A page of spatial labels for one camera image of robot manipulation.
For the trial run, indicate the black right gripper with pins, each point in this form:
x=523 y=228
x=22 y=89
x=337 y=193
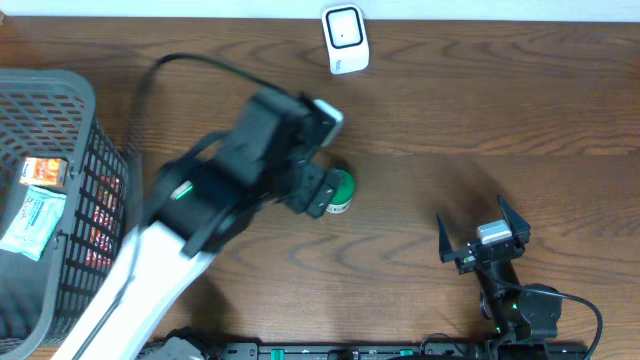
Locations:
x=520 y=224

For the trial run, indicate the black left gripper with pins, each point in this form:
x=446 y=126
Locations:
x=308 y=176

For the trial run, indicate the green lid jar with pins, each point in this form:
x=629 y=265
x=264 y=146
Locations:
x=344 y=194

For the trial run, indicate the red snack bar wrapper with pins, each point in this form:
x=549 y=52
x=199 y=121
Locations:
x=105 y=207

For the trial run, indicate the teal wet wipes pack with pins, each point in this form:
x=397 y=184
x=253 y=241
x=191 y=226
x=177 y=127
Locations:
x=34 y=223

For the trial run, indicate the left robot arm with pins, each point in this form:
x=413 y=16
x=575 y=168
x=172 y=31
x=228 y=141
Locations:
x=200 y=202

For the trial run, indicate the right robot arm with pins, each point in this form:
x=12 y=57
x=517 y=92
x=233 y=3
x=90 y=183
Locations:
x=522 y=313

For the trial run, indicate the white barcode scanner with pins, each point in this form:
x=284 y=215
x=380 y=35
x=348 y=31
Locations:
x=345 y=38

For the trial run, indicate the grey plastic basket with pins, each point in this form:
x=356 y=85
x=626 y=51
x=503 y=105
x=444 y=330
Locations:
x=51 y=114

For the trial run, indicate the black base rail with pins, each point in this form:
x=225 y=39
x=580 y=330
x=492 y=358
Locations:
x=437 y=350

